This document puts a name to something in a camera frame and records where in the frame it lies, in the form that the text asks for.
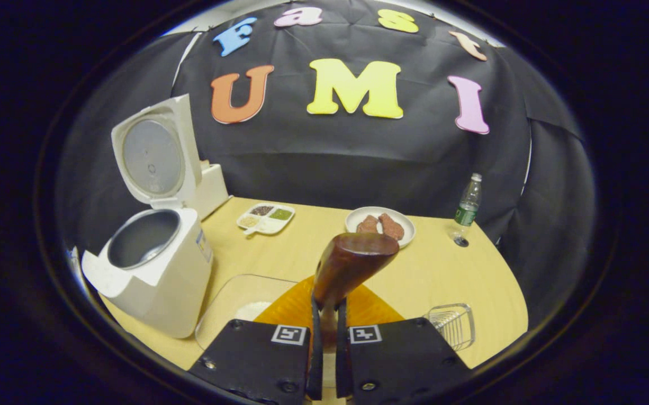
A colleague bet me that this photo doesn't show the white rice cooker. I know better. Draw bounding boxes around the white rice cooker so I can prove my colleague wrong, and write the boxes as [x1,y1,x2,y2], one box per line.
[81,94,214,339]

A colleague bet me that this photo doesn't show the black backdrop cloth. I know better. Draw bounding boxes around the black backdrop cloth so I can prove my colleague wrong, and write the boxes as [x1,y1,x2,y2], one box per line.
[57,0,595,327]

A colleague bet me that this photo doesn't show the metal wire chopstick holder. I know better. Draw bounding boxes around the metal wire chopstick holder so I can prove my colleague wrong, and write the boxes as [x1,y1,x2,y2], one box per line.
[423,303,476,352]

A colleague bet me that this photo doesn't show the white toaster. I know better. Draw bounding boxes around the white toaster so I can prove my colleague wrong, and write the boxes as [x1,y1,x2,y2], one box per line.
[195,160,229,220]

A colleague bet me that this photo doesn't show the clear water bottle green label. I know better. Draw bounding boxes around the clear water bottle green label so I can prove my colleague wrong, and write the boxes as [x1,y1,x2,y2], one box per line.
[452,173,483,247]

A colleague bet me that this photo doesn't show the brown wooden spoon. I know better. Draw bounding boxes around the brown wooden spoon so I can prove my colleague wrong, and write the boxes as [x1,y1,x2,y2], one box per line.
[313,232,400,389]

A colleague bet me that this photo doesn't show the white round plate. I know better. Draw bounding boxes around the white round plate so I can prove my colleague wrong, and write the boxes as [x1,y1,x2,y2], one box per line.
[345,206,416,249]

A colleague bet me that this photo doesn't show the clear box of rice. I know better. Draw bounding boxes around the clear box of rice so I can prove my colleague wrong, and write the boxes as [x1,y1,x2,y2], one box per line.
[195,274,303,350]

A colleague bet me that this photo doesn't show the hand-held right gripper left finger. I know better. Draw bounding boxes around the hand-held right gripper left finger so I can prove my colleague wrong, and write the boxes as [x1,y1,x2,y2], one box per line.
[188,276,325,405]

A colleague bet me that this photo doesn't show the white divided dish with grains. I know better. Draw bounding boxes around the white divided dish with grains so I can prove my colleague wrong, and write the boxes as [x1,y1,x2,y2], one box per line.
[237,202,296,236]

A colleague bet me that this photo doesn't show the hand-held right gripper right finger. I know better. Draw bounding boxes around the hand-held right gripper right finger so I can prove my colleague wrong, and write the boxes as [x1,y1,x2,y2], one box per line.
[335,284,471,405]

